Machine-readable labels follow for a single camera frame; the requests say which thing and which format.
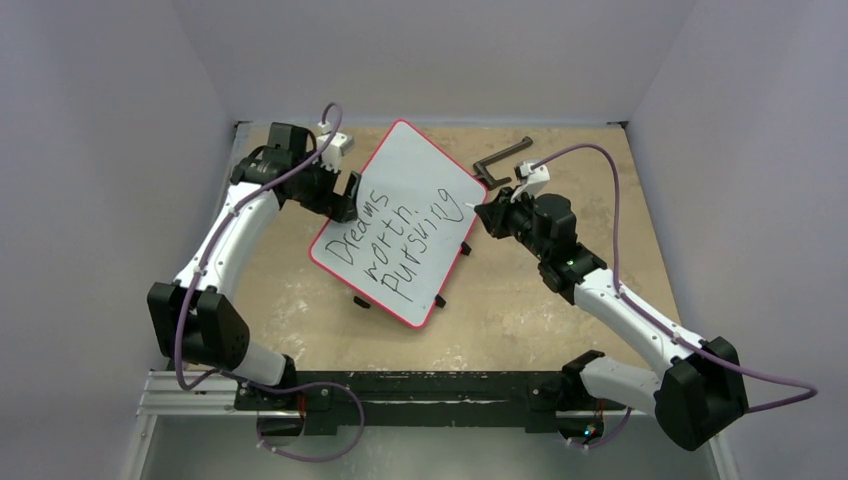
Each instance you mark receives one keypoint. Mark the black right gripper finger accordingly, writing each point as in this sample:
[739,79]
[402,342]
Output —
[497,205]
[493,223]

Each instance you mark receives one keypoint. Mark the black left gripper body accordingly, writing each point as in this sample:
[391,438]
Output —
[317,189]

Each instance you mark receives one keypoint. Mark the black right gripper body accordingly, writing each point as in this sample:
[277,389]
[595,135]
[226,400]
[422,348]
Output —
[501,216]

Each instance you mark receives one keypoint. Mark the pink framed whiteboard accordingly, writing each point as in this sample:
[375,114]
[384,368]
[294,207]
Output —
[411,225]

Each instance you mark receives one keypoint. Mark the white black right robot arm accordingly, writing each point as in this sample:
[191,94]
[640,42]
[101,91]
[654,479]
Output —
[692,387]

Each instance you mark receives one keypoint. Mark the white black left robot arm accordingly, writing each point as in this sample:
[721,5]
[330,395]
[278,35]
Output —
[193,317]

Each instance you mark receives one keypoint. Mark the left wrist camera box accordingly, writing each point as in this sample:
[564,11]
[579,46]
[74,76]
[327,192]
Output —
[335,147]

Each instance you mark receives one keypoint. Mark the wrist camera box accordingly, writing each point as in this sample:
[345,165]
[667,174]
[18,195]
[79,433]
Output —
[532,179]
[335,147]

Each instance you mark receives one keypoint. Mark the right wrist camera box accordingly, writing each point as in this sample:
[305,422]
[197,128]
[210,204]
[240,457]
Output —
[532,179]

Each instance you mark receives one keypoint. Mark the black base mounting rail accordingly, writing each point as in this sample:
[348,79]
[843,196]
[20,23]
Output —
[534,401]

